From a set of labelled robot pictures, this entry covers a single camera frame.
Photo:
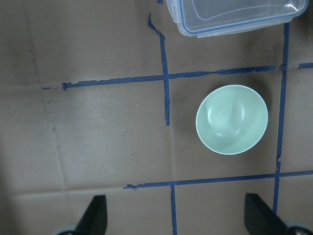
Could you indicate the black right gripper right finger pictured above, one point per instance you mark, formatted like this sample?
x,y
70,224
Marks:
x,y
260,219

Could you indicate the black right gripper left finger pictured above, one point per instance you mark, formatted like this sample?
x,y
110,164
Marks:
x,y
94,220

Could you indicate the green bowl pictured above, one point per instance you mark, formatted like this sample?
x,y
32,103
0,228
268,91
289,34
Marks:
x,y
231,119

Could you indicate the clear plastic food container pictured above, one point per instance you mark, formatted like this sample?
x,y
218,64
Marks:
x,y
207,18

